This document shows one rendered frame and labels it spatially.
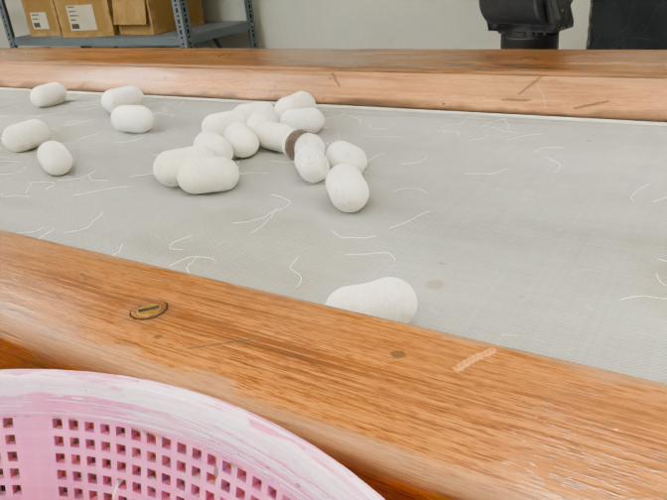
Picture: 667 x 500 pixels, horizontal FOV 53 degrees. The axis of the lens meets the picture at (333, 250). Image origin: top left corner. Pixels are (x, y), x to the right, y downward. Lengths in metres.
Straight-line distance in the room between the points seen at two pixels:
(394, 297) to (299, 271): 0.07
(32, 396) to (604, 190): 0.27
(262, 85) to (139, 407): 0.45
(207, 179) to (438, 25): 2.25
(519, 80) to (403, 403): 0.36
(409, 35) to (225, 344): 2.47
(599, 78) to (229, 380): 0.37
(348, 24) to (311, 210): 2.43
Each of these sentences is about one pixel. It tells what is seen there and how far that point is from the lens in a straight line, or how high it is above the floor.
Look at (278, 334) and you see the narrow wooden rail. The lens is 0.19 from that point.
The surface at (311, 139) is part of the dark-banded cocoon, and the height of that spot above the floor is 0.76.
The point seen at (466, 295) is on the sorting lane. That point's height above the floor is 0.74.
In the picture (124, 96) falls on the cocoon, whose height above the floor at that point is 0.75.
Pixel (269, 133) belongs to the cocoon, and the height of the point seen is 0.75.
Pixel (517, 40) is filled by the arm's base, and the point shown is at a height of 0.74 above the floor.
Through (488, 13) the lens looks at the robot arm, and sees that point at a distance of 0.77.
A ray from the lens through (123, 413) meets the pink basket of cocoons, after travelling 0.18.
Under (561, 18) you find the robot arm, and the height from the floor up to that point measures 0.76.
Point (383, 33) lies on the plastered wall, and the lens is 2.69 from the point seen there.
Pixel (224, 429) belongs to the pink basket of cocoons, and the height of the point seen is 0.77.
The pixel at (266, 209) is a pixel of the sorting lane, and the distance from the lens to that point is 0.35.
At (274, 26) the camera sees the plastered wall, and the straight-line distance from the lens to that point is 2.96.
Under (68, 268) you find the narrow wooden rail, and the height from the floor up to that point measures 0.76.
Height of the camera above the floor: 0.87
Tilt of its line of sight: 26 degrees down
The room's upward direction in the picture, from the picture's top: 6 degrees counter-clockwise
